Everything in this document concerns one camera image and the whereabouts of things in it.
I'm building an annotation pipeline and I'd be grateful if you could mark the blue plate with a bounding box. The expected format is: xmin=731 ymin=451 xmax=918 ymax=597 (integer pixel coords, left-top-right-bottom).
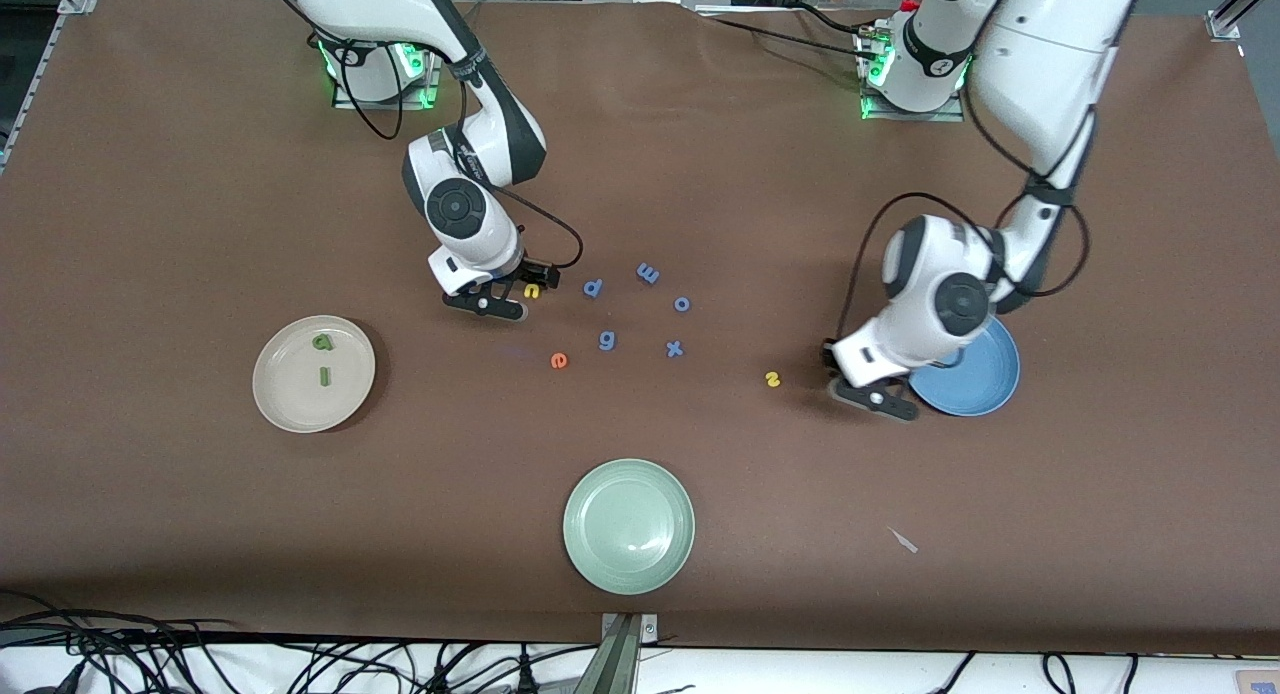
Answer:
xmin=908 ymin=314 xmax=1022 ymax=418

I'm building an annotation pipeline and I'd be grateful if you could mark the pale green plate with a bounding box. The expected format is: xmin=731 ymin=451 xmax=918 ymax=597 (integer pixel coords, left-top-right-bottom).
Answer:
xmin=562 ymin=458 xmax=696 ymax=596

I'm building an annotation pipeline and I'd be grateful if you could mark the beige plate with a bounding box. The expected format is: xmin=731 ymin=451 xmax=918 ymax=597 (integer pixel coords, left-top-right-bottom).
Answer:
xmin=252 ymin=315 xmax=377 ymax=434

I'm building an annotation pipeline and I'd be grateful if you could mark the brown table cover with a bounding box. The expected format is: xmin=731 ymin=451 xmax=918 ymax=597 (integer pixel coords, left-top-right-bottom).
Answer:
xmin=0 ymin=0 xmax=1280 ymax=657

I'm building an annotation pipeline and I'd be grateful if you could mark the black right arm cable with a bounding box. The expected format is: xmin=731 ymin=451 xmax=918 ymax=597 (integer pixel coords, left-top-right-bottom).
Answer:
xmin=318 ymin=29 xmax=586 ymax=273

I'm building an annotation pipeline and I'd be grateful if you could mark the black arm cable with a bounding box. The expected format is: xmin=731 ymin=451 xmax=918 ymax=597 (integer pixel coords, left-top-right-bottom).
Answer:
xmin=318 ymin=29 xmax=586 ymax=273
xmin=838 ymin=74 xmax=1092 ymax=347

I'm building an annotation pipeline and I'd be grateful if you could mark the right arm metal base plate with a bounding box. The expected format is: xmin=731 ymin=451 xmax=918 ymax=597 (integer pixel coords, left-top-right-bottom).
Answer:
xmin=330 ymin=44 xmax=442 ymax=111

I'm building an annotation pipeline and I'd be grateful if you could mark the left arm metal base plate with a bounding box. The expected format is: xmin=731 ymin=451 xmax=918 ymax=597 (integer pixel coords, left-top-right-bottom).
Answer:
xmin=857 ymin=24 xmax=967 ymax=124

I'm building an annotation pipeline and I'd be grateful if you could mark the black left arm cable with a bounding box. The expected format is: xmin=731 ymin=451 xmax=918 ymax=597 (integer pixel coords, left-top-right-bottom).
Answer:
xmin=838 ymin=74 xmax=1092 ymax=347

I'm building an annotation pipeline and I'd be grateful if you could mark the black cable on table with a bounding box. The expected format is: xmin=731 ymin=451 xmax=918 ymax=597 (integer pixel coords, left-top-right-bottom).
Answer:
xmin=690 ymin=7 xmax=871 ymax=60

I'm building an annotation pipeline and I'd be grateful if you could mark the metal camera stand post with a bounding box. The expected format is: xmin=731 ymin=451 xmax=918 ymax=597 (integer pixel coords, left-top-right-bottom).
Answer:
xmin=575 ymin=612 xmax=659 ymax=694

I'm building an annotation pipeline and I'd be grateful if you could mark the aluminium frame rail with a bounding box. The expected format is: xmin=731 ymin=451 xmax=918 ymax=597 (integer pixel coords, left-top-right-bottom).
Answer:
xmin=0 ymin=14 xmax=56 ymax=170

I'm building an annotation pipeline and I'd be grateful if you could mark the black cable tangle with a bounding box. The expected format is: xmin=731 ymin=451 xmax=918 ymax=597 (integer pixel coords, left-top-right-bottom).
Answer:
xmin=0 ymin=592 xmax=601 ymax=694

